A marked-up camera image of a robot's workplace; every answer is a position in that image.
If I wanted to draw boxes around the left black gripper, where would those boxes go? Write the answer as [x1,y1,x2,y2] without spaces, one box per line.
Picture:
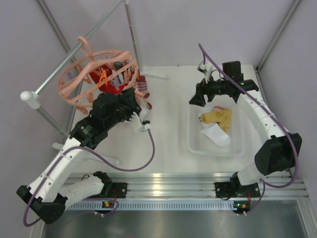
[105,87,142,129]

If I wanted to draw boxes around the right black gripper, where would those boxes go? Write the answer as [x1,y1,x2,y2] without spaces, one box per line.
[190,72,230,107]

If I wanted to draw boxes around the white sock black stripes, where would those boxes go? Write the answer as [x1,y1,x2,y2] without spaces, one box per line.
[139,105,149,118]

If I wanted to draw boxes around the pink round clip hanger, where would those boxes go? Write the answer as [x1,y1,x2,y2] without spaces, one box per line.
[57,36,143,115]

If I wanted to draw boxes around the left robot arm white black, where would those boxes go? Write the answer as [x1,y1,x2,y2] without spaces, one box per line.
[17,88,141,227]

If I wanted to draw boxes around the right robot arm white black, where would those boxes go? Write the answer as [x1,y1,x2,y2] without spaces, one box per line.
[189,61,302,197]

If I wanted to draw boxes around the red white patterned sock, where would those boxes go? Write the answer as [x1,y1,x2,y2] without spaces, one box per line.
[213,106,225,111]

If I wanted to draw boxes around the orange clothes peg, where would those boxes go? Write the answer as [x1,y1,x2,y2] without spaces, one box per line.
[97,70,107,87]

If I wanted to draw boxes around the yellow sock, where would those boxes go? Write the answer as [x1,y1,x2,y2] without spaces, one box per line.
[200,109,232,133]

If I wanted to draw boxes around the red sock white cuff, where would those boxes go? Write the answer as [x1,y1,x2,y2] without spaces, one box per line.
[89,64,128,94]

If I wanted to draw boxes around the white perforated plastic basket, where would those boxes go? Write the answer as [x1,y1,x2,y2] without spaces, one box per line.
[187,96,245,157]

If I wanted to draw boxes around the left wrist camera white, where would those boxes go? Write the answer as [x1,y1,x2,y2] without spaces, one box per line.
[130,112,151,132]

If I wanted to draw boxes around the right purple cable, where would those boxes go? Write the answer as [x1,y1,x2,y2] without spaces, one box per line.
[198,43,301,216]

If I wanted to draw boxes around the purple cable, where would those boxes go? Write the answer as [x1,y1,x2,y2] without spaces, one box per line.
[23,128,156,228]
[198,43,301,216]

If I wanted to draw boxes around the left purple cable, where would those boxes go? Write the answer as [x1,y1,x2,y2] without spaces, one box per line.
[23,128,156,228]

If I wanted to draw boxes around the aluminium mounting rail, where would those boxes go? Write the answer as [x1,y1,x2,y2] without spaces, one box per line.
[66,173,309,211]

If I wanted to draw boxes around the metal drying rack frame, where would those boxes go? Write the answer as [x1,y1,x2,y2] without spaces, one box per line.
[19,0,171,166]

